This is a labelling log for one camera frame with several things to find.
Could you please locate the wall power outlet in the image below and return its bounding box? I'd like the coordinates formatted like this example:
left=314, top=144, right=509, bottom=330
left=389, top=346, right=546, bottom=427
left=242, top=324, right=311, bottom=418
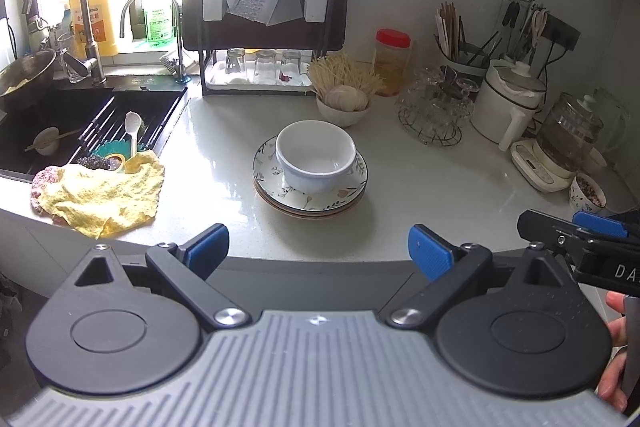
left=542, top=14, right=580, bottom=51

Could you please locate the patterned cup with grains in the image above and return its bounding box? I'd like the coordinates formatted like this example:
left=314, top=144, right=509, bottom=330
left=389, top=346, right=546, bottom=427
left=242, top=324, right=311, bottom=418
left=570, top=172, right=606, bottom=215

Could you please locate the glass health kettle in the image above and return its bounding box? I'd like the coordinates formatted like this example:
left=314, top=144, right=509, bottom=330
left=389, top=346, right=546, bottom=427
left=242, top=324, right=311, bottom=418
left=509, top=88, right=631, bottom=193

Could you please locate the stainless steel pot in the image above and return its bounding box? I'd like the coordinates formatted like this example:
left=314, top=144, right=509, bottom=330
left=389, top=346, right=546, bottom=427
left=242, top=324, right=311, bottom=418
left=0, top=50, right=56, bottom=114

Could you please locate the yellow dish cloth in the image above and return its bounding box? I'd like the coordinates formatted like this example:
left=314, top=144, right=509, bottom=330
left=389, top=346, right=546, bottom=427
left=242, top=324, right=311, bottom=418
left=30, top=150, right=165, bottom=239

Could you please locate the tall steel kitchen faucet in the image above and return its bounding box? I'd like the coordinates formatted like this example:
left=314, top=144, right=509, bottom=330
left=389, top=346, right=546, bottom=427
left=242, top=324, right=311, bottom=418
left=20, top=0, right=108, bottom=87

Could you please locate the clear drinking glass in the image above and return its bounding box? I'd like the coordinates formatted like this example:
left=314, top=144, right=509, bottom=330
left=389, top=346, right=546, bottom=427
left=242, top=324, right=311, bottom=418
left=226, top=48, right=246, bottom=77
left=254, top=49, right=277, bottom=83
left=279, top=50, right=302, bottom=83

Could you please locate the white ladle spoon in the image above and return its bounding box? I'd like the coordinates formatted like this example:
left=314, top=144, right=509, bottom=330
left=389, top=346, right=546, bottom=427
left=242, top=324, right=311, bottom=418
left=125, top=112, right=142, bottom=158

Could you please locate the white electric cooker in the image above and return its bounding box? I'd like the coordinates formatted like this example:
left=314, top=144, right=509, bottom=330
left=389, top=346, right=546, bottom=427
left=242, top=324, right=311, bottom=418
left=471, top=60, right=546, bottom=152

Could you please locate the clear drinking glass left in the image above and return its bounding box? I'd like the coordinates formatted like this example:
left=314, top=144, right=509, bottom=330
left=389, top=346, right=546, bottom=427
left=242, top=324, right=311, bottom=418
left=226, top=48, right=246, bottom=77

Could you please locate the clear drinking glass middle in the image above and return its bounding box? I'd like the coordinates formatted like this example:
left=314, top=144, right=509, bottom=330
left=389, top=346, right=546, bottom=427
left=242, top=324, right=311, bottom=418
left=254, top=49, right=277, bottom=83

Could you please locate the wire rack of glass cups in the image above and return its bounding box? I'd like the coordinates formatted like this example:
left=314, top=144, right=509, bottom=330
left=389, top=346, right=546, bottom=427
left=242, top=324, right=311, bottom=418
left=395, top=65, right=480, bottom=147

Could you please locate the white utensil holder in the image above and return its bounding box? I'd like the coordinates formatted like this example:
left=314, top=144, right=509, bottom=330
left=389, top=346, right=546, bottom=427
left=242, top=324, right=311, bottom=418
left=434, top=2, right=500, bottom=79

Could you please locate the clear drinking glass right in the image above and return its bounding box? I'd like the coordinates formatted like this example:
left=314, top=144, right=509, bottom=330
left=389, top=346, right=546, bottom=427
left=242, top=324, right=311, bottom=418
left=279, top=50, right=302, bottom=83

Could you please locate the small steel curved faucet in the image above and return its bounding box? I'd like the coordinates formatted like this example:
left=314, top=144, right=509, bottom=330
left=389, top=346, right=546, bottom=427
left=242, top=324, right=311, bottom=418
left=118, top=0, right=190, bottom=83

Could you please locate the black dish drying rack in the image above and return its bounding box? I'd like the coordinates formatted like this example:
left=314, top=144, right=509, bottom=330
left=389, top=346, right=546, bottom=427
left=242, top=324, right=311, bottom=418
left=182, top=0, right=348, bottom=95

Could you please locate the large white bowl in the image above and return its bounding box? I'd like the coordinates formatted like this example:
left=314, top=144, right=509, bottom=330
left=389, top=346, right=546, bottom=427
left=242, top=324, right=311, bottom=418
left=274, top=120, right=357, bottom=195

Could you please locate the person's right hand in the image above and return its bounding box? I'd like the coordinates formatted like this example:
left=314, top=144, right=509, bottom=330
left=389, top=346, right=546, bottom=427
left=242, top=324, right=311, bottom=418
left=597, top=291, right=628, bottom=412

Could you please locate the bowl with sliced onion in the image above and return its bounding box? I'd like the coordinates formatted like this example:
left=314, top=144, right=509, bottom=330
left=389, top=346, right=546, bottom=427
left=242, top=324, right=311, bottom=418
left=317, top=86, right=371, bottom=128

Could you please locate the red lid plastic jar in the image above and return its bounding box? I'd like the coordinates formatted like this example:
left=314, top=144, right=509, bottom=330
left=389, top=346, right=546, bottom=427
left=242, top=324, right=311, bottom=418
left=372, top=28, right=412, bottom=96

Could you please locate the brown rimmed white plate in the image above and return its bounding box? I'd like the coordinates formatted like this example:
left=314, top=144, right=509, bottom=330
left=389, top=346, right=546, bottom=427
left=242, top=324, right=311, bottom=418
left=254, top=182, right=364, bottom=220

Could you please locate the green soap bottle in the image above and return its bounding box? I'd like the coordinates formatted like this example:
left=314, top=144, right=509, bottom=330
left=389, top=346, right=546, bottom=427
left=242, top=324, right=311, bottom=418
left=142, top=0, right=175, bottom=46

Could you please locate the orange detergent bottle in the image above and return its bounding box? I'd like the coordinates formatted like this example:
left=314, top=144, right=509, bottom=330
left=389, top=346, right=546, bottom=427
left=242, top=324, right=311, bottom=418
left=68, top=0, right=127, bottom=58

